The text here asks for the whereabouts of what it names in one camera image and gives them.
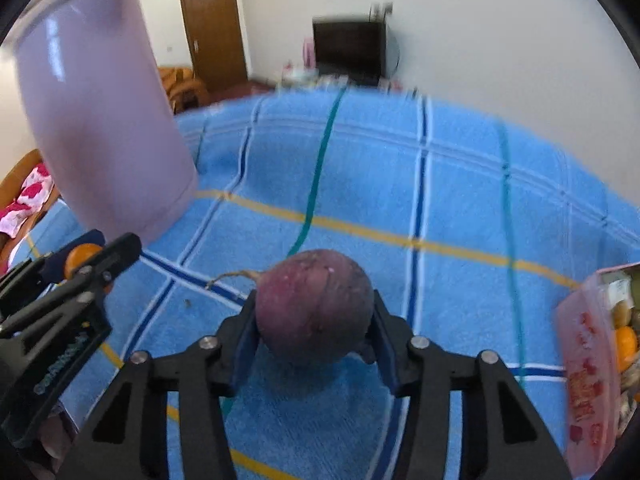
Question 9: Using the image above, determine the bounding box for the black television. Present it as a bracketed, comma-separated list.
[312, 16, 388, 86]

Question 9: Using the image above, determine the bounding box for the orange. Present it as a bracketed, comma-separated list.
[614, 326, 640, 373]
[64, 243, 113, 293]

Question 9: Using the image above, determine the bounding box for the brown wooden door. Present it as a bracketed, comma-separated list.
[179, 0, 249, 95]

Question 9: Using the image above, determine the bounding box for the purple electric kettle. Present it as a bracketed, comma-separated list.
[12, 0, 201, 245]

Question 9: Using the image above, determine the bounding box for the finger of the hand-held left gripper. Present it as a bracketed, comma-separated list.
[0, 229, 107, 311]
[0, 232, 143, 341]

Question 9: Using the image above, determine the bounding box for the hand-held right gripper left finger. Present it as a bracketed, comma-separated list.
[59, 292, 261, 480]

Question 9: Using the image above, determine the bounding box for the pink floral pillow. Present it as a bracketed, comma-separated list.
[0, 162, 55, 237]

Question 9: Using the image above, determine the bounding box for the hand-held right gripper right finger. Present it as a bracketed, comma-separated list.
[362, 289, 573, 480]

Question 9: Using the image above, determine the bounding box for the purple turnip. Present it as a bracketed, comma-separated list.
[206, 249, 376, 367]

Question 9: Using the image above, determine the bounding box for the blue plaid blanket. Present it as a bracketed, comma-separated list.
[15, 87, 640, 480]

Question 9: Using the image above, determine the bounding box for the green kiwi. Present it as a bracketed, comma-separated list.
[612, 297, 636, 327]

